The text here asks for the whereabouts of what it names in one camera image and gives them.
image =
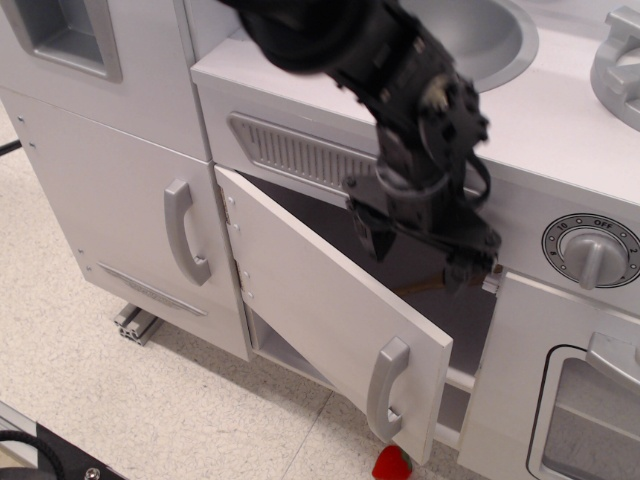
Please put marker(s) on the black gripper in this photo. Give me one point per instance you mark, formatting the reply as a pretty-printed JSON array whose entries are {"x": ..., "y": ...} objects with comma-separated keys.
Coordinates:
[{"x": 441, "y": 216}]

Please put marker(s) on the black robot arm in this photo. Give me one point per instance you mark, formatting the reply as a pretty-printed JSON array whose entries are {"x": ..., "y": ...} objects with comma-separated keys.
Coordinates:
[{"x": 428, "y": 121}]

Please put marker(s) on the white toy kitchen unit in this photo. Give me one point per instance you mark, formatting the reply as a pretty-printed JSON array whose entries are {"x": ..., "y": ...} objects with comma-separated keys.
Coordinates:
[{"x": 113, "y": 100}]

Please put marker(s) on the red toy strawberry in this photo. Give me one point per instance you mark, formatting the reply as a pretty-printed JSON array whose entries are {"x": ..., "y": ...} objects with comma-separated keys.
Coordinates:
[{"x": 393, "y": 463}]

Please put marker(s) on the grey vent grille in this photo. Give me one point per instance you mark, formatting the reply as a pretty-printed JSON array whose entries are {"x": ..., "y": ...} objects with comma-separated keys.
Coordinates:
[{"x": 298, "y": 156}]

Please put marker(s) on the grey oven door handle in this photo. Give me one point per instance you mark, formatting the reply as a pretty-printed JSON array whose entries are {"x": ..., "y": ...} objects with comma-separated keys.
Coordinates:
[{"x": 616, "y": 360}]

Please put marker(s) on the white cabinet door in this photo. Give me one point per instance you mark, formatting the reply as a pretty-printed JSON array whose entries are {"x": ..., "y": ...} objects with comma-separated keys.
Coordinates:
[{"x": 332, "y": 312}]

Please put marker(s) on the wooden fork spatula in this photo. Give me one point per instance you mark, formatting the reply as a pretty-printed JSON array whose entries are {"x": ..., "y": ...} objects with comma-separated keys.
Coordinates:
[{"x": 437, "y": 281}]

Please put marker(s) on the aluminium extrusion bar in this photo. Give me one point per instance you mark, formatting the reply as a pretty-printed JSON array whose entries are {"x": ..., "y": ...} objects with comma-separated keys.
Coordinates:
[{"x": 136, "y": 324}]

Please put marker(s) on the silver sink bowl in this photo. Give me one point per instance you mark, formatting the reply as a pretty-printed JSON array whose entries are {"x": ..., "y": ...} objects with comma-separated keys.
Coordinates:
[{"x": 492, "y": 42}]

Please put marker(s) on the grey timer knob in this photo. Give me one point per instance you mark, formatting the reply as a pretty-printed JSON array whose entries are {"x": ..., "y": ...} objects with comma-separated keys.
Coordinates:
[{"x": 591, "y": 250}]

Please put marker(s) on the silver fridge emblem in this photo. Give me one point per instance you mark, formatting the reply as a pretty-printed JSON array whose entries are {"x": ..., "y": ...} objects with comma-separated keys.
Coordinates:
[{"x": 152, "y": 292}]

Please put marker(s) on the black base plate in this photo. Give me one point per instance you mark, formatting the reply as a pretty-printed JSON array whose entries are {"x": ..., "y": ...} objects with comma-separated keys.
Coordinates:
[{"x": 77, "y": 463}]

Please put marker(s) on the grey fridge door handle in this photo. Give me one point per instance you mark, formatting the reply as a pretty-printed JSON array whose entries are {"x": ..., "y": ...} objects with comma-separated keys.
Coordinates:
[{"x": 177, "y": 203}]

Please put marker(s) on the grey cabinet door handle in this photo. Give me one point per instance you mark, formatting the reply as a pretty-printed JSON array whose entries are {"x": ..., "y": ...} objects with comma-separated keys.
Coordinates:
[{"x": 392, "y": 360}]

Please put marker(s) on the grey toy faucet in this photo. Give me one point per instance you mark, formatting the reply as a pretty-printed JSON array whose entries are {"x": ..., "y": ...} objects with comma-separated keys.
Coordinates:
[{"x": 616, "y": 86}]

